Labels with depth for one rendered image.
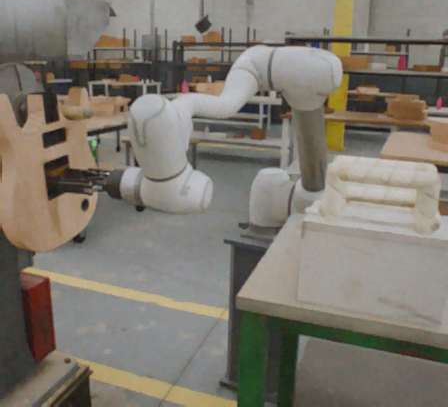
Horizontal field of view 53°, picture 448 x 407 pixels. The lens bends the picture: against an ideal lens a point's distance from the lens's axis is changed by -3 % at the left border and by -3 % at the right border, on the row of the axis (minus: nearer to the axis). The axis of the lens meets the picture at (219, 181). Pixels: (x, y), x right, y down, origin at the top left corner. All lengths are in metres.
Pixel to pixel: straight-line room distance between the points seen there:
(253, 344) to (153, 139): 0.47
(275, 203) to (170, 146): 0.92
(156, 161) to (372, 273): 0.47
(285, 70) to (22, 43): 0.70
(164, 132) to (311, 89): 0.58
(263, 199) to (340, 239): 0.96
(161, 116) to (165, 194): 0.19
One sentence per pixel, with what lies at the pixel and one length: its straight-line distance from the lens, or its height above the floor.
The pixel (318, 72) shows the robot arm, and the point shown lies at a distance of 1.36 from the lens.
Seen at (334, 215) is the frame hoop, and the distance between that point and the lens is 0.88.
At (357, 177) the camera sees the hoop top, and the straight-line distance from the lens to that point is 0.86.
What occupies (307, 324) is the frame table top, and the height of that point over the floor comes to 0.89.
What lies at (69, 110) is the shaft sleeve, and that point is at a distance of 1.28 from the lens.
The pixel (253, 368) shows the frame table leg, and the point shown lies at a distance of 1.05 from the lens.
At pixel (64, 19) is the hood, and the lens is 1.10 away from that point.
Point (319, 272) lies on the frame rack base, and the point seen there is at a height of 1.00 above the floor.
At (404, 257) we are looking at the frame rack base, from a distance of 0.89.
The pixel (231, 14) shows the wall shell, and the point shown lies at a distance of 12.73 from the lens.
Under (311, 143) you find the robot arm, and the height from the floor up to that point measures 1.14.
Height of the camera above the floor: 1.39
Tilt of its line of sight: 15 degrees down
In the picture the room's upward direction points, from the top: 1 degrees clockwise
